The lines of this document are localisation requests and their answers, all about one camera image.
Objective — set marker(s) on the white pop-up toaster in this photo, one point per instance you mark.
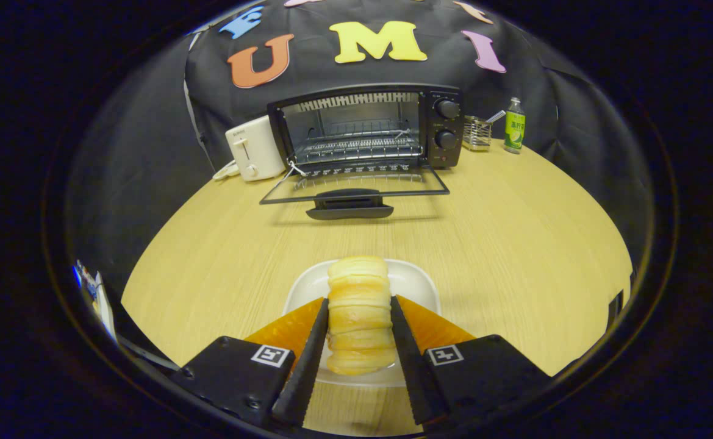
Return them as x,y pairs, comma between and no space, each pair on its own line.
252,146

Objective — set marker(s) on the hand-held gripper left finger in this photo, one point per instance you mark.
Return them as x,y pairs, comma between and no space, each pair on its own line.
307,372

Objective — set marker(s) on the black toaster oven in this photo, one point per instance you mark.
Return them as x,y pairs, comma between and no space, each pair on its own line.
447,131

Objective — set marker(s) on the white and blue board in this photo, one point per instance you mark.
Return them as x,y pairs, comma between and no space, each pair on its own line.
103,305

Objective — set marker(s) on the black table clamp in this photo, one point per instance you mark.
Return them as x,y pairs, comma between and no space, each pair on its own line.
614,311

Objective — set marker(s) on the white square plate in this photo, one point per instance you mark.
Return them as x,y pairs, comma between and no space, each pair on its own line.
417,283

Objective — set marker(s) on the yellow ridged bread roll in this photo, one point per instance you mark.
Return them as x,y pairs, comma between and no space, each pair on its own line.
359,305

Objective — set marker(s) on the green drink bottle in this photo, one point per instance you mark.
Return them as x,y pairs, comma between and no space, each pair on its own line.
515,131

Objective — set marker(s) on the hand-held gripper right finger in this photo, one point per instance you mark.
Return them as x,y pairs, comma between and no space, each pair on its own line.
411,372

